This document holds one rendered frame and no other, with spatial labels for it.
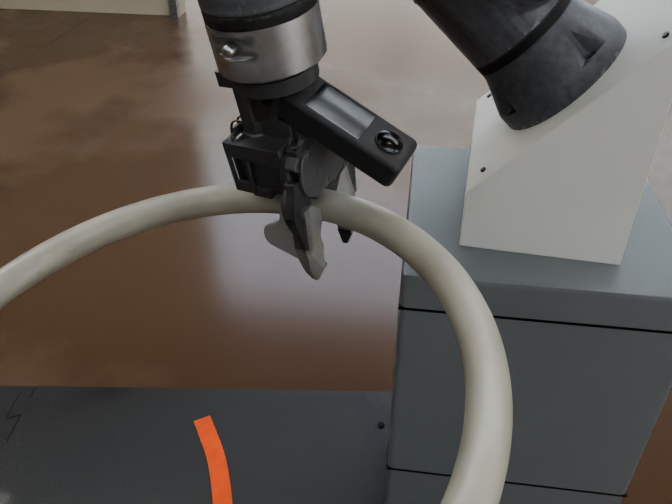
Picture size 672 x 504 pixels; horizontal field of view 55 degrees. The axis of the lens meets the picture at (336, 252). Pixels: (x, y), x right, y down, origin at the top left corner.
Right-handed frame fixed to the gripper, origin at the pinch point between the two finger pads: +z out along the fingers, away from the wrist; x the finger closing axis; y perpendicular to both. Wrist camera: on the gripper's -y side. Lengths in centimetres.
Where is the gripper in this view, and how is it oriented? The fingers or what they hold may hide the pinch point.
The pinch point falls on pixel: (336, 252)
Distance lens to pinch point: 65.0
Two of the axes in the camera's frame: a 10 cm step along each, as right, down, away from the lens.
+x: -5.0, 6.3, -6.0
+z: 1.6, 7.4, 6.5
